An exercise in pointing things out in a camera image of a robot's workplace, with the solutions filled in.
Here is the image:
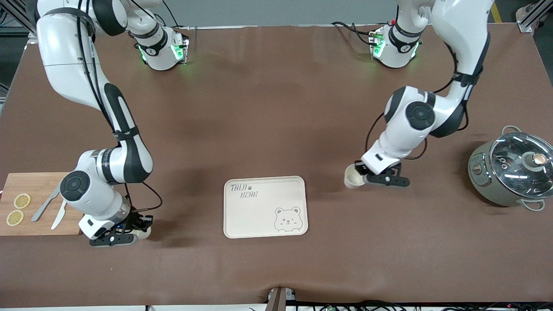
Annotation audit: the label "cream bear print tray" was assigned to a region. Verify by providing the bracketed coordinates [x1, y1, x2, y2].
[223, 176, 309, 239]

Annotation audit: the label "white plastic knife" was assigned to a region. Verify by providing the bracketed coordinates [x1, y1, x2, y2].
[51, 200, 68, 230]

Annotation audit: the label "grey plastic knife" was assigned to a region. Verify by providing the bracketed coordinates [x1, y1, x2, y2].
[31, 181, 63, 222]

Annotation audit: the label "wooden cutting board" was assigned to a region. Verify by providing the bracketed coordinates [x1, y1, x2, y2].
[0, 173, 83, 236]

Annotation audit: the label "brown table mat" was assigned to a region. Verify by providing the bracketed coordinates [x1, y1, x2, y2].
[0, 25, 553, 308]

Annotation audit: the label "grey pot with glass lid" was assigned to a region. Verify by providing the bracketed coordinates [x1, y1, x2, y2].
[468, 125, 553, 212]

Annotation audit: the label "glass pot lid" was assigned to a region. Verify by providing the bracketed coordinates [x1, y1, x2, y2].
[489, 133, 553, 200]

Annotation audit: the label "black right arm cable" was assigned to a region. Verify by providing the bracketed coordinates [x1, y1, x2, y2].
[76, 9, 164, 213]

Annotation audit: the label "black left base cables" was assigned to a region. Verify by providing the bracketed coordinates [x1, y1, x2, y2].
[331, 21, 376, 46]

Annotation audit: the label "metal clamp bracket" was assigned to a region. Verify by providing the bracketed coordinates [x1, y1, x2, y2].
[267, 286, 297, 311]

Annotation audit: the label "aluminium frame profile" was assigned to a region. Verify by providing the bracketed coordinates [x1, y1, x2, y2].
[516, 0, 553, 34]
[0, 0, 37, 35]

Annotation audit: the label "black right base cable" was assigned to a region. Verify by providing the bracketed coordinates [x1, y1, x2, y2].
[162, 0, 180, 29]

